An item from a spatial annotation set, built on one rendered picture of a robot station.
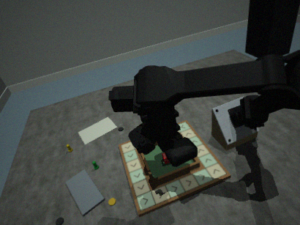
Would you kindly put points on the red die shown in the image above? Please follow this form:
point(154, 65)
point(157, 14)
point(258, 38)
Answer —
point(165, 158)

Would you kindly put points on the yellow round token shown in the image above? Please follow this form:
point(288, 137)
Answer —
point(112, 202)

